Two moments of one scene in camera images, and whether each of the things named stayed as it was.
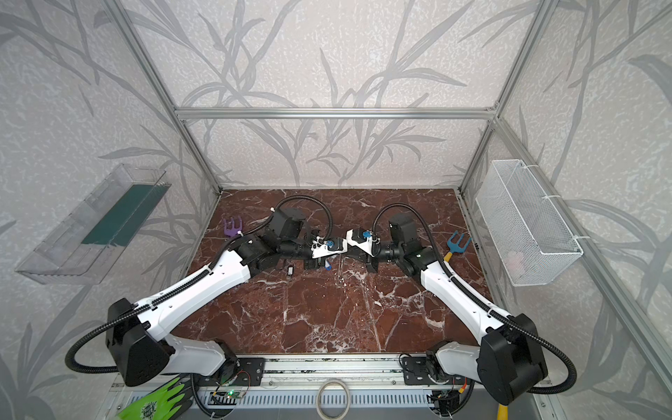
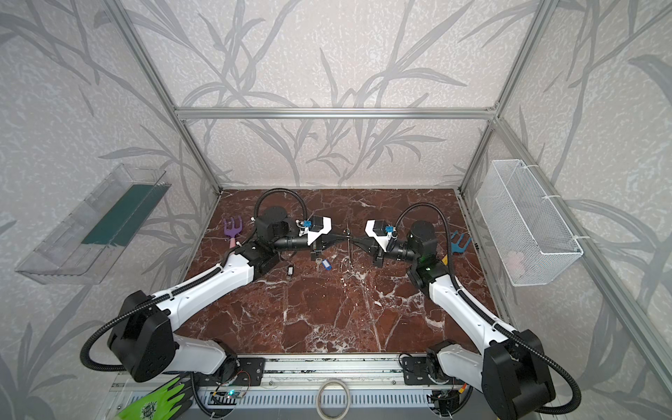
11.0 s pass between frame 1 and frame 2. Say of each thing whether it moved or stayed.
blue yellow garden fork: stayed
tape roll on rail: stayed
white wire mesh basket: stayed
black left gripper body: moved
